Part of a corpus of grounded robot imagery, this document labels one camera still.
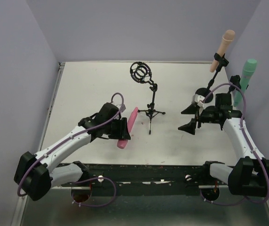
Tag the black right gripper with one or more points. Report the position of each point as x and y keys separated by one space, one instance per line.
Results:
x=198 y=117

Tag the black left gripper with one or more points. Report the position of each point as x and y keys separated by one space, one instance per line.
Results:
x=122 y=128

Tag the pink microphone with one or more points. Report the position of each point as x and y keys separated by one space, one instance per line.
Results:
x=131 y=120

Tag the black clip round-base stand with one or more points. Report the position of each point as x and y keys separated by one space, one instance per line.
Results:
x=231 y=85

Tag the black tripod shock-mount stand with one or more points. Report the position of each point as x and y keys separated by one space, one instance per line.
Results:
x=142 y=74

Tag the black round-base microphone stand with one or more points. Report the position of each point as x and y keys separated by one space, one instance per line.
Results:
x=223 y=62

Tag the mint green microphone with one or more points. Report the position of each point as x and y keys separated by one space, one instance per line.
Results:
x=247 y=72

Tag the peach microphone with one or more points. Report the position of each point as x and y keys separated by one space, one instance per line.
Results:
x=227 y=38

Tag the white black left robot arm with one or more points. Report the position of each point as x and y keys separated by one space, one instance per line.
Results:
x=37 y=173

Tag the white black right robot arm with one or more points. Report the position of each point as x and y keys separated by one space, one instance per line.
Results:
x=250 y=175

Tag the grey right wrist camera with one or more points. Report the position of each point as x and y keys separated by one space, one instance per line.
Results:
x=198 y=100

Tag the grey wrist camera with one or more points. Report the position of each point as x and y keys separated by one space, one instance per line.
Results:
x=121 y=107
x=198 y=100

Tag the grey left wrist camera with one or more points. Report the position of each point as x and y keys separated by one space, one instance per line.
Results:
x=121 y=107

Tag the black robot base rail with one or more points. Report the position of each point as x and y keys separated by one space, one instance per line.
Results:
x=144 y=180

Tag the aluminium frame rail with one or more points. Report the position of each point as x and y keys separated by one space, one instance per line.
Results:
x=78 y=188

